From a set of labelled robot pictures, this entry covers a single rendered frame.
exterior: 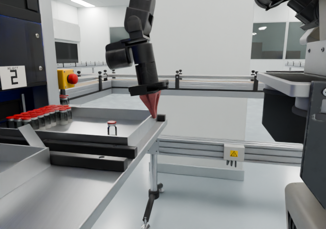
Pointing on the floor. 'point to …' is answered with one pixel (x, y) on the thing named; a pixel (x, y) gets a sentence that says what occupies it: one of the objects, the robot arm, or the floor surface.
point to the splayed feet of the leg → (151, 204)
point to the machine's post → (52, 77)
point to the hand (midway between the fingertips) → (154, 115)
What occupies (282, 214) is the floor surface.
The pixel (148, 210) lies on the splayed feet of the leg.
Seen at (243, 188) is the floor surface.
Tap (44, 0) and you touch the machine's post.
